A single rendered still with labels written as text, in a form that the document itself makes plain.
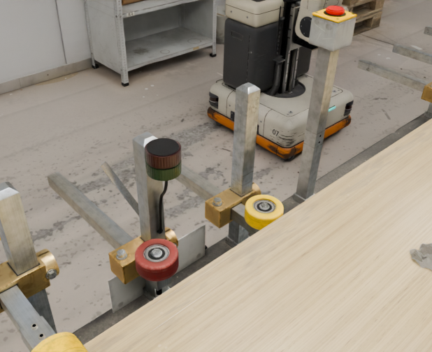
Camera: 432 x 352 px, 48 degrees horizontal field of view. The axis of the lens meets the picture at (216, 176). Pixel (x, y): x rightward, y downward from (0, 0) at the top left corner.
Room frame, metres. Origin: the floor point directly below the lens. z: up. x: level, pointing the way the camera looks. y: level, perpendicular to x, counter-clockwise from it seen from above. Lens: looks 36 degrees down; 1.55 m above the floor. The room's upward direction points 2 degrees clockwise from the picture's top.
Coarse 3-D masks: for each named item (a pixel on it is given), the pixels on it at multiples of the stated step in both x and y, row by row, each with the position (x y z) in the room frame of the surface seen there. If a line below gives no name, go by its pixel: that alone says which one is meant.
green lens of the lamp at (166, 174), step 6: (180, 162) 0.67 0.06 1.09; (150, 168) 0.65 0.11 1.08; (174, 168) 0.66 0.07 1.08; (180, 168) 0.67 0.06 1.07; (150, 174) 0.66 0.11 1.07; (156, 174) 0.65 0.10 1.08; (162, 174) 0.65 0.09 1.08; (168, 174) 0.65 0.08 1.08; (174, 174) 0.66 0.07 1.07; (162, 180) 0.65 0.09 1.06
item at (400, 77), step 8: (360, 64) 1.75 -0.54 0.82; (368, 64) 1.73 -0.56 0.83; (376, 64) 1.72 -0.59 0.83; (376, 72) 1.70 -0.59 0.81; (384, 72) 1.68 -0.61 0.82; (392, 72) 1.66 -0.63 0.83; (400, 72) 1.66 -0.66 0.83; (392, 80) 1.65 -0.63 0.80; (400, 80) 1.63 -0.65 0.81; (408, 80) 1.61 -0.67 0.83; (416, 80) 1.59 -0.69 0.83; (424, 80) 1.59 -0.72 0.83; (416, 88) 1.58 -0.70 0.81
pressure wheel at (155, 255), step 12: (156, 240) 0.67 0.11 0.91; (144, 252) 0.64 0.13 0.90; (156, 252) 0.63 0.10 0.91; (168, 252) 0.64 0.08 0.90; (144, 264) 0.61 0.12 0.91; (156, 264) 0.61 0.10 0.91; (168, 264) 0.61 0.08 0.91; (144, 276) 0.60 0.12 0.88; (156, 276) 0.60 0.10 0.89; (168, 276) 0.60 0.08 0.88
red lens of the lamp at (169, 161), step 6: (168, 138) 0.71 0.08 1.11; (180, 150) 0.67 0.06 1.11; (150, 156) 0.65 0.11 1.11; (156, 156) 0.65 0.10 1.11; (162, 156) 0.65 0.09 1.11; (168, 156) 0.65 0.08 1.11; (174, 156) 0.66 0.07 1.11; (180, 156) 0.67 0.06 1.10; (150, 162) 0.65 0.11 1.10; (156, 162) 0.65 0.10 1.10; (162, 162) 0.65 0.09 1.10; (168, 162) 0.65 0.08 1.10; (174, 162) 0.66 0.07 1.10; (162, 168) 0.65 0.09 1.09
